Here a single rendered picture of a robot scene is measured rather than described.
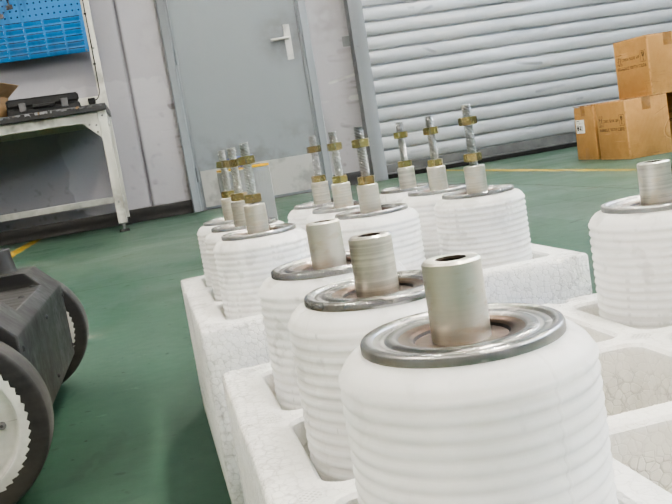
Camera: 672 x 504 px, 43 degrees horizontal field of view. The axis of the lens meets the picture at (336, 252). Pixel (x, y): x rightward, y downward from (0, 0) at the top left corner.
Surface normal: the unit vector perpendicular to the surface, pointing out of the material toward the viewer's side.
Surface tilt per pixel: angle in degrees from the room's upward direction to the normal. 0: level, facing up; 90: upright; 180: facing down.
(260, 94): 90
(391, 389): 57
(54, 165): 90
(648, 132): 90
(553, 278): 90
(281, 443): 0
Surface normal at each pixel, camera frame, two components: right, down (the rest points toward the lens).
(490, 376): -0.07, -0.64
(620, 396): 0.22, 0.09
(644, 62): -0.96, 0.18
